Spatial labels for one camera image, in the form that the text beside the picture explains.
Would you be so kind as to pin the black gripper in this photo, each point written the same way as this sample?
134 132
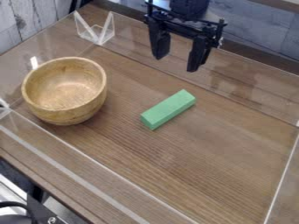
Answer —
188 18

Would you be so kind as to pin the green rectangular block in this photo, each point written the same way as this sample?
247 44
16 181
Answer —
167 109

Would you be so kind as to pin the wooden bowl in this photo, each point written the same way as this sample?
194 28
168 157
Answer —
66 90

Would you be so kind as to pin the clear acrylic enclosure wall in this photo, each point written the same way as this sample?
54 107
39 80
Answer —
208 168

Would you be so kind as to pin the black metal clamp bracket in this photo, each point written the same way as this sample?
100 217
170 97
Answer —
43 214

